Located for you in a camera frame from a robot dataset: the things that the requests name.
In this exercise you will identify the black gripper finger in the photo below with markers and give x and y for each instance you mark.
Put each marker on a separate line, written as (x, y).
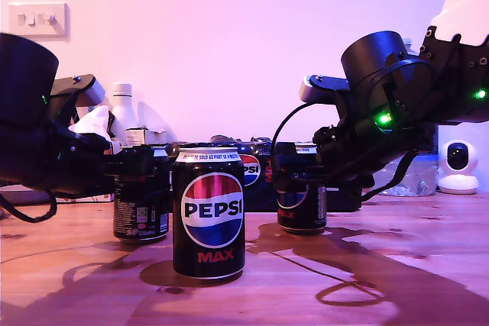
(130, 169)
(302, 173)

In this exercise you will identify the black Pepsi Max can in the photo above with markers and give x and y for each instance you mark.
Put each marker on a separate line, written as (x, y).
(208, 253)
(302, 215)
(137, 219)

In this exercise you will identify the black Pepsi Max multipack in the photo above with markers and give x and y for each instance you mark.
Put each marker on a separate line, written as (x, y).
(258, 196)

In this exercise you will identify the small white carton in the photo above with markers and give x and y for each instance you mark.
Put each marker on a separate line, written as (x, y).
(145, 137)

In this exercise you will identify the gingerbread print tissue box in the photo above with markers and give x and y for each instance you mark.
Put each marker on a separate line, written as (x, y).
(91, 123)

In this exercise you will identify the white flask bottle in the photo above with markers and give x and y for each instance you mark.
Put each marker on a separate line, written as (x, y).
(123, 108)

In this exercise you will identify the large clear water bottle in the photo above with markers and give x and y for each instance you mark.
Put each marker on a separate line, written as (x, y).
(416, 181)

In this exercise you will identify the arm grey camera box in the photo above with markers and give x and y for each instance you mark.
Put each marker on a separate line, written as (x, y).
(307, 89)
(95, 91)

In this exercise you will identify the small white round camera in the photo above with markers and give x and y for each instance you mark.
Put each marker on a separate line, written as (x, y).
(456, 179)

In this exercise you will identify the white wall switch plate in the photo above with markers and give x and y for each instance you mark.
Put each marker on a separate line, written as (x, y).
(38, 18)

